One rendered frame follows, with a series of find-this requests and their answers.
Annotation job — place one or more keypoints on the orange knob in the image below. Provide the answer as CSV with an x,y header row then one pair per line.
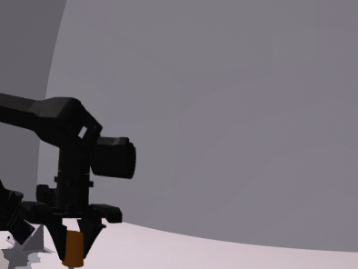
x,y
74,254

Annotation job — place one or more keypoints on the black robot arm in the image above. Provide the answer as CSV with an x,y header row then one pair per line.
x,y
58,121

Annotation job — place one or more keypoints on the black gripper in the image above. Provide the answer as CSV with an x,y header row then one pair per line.
x,y
72,198

